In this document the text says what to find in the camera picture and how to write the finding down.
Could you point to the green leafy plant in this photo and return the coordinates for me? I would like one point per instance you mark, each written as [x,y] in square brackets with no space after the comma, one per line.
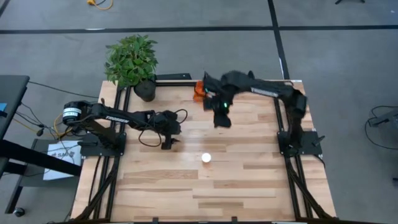
[130,60]

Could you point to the black desk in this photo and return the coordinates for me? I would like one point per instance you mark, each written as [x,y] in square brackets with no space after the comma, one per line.
[12,90]

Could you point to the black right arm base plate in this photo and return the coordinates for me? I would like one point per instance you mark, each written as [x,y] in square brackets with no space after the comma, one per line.
[311,146]

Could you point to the black plant pot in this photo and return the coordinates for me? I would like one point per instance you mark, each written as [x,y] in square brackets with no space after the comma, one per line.
[145,90]

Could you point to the orange plastic basket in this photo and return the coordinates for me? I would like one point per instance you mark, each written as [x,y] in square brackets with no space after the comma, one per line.
[199,91]

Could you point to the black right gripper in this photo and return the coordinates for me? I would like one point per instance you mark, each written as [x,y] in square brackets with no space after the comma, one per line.
[220,90]

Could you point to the lower white ball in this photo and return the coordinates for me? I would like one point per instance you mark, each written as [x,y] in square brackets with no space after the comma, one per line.
[206,157]

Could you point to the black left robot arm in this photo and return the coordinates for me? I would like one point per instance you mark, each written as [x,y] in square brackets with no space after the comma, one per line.
[118,118]

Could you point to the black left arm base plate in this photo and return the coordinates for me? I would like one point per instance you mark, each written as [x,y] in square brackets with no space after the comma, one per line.
[93,151]

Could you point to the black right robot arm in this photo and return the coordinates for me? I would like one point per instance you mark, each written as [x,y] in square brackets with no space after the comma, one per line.
[270,88]

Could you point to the blue item on desk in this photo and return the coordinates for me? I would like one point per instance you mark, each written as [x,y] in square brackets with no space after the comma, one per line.
[2,107]

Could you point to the black aluminium table frame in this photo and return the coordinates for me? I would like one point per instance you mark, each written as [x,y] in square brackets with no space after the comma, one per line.
[177,83]

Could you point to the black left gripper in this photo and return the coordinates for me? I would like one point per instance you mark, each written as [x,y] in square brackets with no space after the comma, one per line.
[169,124]

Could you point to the white printed paper sheet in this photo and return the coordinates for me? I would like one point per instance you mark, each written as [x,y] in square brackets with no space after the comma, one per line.
[59,168]

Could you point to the black caster wheel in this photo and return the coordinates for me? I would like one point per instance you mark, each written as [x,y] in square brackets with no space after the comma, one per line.
[19,211]

